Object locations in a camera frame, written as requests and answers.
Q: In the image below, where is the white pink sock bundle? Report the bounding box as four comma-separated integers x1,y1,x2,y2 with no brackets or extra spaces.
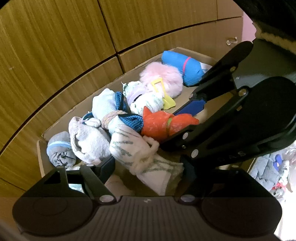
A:
68,116,111,165

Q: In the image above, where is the grey sock roll blue stripe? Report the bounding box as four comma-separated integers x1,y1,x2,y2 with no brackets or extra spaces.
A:
46,131,76,169

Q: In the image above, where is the white green striped sock roll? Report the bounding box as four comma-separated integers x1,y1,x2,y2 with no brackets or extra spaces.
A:
109,125,184,196

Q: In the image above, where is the white fluffy sock roll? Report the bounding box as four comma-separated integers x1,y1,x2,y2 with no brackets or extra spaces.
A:
66,159,134,198

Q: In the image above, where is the blue sock pink band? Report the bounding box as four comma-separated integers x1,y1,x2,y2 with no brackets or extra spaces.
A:
162,51,212,87

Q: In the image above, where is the pink fluffy sock with yellow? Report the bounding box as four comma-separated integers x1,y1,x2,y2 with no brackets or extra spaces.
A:
139,61,184,110

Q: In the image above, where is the brown cardboard box tray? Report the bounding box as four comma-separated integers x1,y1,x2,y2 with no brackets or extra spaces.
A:
36,47,258,197

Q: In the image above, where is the grey sock with blue flower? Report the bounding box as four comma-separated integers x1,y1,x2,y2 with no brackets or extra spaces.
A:
248,152,282,191

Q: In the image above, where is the white ribbed sock roll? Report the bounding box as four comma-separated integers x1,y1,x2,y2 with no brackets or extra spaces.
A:
122,81,164,116

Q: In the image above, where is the light blue teal sock bundle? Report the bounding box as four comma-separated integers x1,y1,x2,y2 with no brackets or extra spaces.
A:
82,88,144,136

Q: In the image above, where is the wooden wardrobe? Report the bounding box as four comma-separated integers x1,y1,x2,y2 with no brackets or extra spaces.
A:
1,1,243,196

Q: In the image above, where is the metal drawer handle right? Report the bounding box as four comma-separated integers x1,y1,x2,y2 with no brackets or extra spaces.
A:
226,37,238,46

